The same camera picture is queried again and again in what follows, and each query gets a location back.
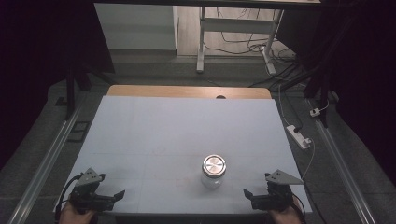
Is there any white power strip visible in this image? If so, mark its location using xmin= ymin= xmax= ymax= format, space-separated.
xmin=286 ymin=124 xmax=312 ymax=150

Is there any person's left hand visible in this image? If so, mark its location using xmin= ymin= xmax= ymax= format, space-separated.
xmin=58 ymin=205 xmax=97 ymax=224

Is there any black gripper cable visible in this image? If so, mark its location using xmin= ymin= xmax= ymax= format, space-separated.
xmin=290 ymin=192 xmax=307 ymax=223
xmin=54 ymin=174 xmax=82 ymax=222

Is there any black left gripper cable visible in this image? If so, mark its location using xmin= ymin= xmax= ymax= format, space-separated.
xmin=54 ymin=174 xmax=82 ymax=222

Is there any white desk frame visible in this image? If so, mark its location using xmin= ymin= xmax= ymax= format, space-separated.
xmin=195 ymin=6 xmax=285 ymax=76

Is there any black floor plate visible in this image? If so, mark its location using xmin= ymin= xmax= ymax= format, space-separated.
xmin=67 ymin=120 xmax=92 ymax=144

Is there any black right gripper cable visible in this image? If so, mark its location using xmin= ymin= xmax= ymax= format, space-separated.
xmin=290 ymin=192 xmax=307 ymax=223

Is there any wooden table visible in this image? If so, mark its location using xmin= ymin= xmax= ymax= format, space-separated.
xmin=106 ymin=84 xmax=273 ymax=100

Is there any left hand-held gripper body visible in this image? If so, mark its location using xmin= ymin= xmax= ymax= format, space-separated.
xmin=68 ymin=167 xmax=116 ymax=216

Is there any person's right hand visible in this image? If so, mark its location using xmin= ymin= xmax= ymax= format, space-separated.
xmin=269 ymin=199 xmax=304 ymax=224

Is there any dark curtain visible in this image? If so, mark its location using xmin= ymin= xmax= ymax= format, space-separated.
xmin=0 ymin=0 xmax=116 ymax=171
xmin=276 ymin=0 xmax=396 ymax=188

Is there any black stand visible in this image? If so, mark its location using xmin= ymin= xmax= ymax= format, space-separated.
xmin=55 ymin=63 xmax=110 ymax=121
xmin=281 ymin=40 xmax=339 ymax=129

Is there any white table mat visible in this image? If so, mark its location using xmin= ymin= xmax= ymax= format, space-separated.
xmin=53 ymin=95 xmax=313 ymax=216

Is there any metal floor rail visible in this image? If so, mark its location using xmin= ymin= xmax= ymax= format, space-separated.
xmin=306 ymin=98 xmax=377 ymax=224
xmin=7 ymin=104 xmax=82 ymax=224

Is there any tangle of black floor cables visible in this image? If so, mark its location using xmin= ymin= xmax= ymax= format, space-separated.
xmin=204 ymin=7 xmax=304 ymax=89

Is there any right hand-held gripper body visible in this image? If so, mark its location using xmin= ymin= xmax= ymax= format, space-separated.
xmin=251 ymin=169 xmax=305 ymax=213

